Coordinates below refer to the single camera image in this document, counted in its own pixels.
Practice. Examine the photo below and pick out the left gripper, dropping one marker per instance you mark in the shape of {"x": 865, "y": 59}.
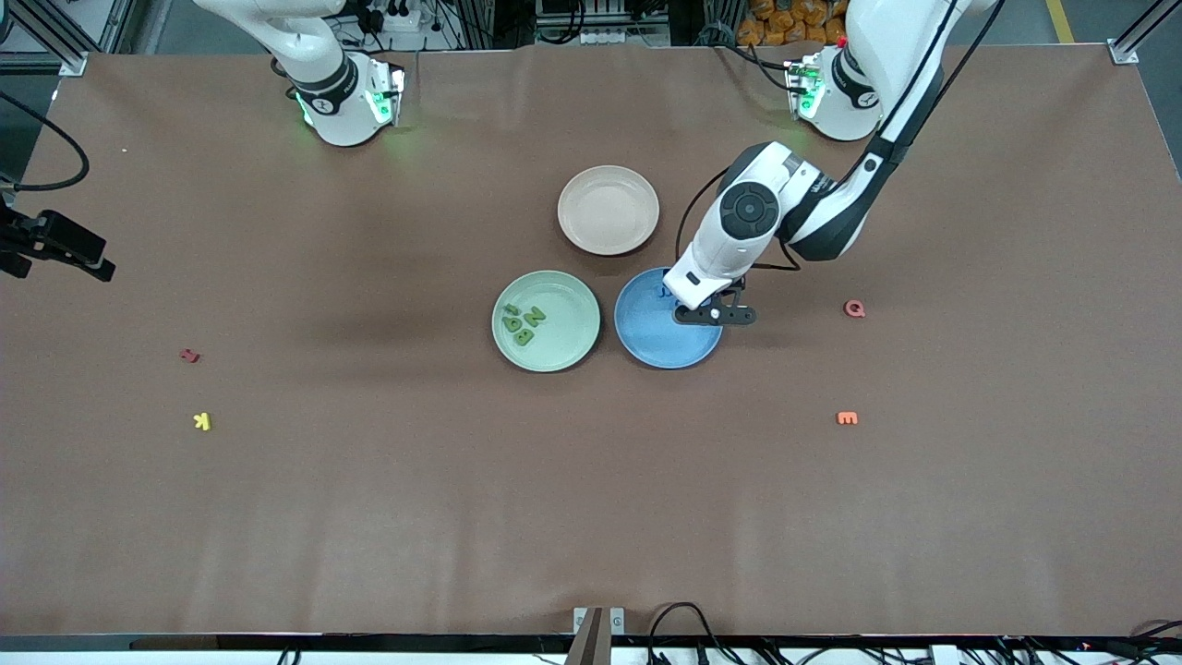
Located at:
{"x": 741, "y": 284}

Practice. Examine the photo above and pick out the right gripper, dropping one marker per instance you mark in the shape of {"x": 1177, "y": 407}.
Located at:
{"x": 26, "y": 235}

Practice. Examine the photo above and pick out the green foam letter N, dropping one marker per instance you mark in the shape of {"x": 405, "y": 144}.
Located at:
{"x": 535, "y": 317}

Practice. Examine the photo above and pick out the green foam letter B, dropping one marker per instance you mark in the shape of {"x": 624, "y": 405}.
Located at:
{"x": 523, "y": 337}

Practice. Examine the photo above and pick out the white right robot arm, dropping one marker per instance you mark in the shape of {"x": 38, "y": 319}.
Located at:
{"x": 323, "y": 65}

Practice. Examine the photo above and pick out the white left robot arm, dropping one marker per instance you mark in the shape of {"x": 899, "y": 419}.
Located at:
{"x": 886, "y": 55}

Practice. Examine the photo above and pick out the blue plate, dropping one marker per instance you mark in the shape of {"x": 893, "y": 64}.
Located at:
{"x": 660, "y": 342}

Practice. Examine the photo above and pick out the red foam letter Q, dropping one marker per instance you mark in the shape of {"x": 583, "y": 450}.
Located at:
{"x": 849, "y": 308}

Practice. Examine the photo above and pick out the beige plate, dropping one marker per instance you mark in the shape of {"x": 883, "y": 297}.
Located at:
{"x": 609, "y": 211}

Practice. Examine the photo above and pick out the green plate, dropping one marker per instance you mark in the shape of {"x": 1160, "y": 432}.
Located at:
{"x": 568, "y": 337}

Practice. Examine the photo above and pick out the brown table mat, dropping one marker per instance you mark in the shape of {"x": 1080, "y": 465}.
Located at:
{"x": 591, "y": 508}

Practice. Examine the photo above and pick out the pile of orange fruit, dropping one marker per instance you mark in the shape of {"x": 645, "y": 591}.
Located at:
{"x": 785, "y": 23}

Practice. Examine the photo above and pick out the white power strip with plugs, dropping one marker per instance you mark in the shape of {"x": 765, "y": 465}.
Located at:
{"x": 397, "y": 20}

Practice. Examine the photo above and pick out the aluminium frame strut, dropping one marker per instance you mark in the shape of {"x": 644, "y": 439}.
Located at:
{"x": 1124, "y": 52}
{"x": 74, "y": 65}

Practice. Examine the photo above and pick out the grey metal mounting bracket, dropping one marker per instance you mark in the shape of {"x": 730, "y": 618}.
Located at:
{"x": 591, "y": 637}

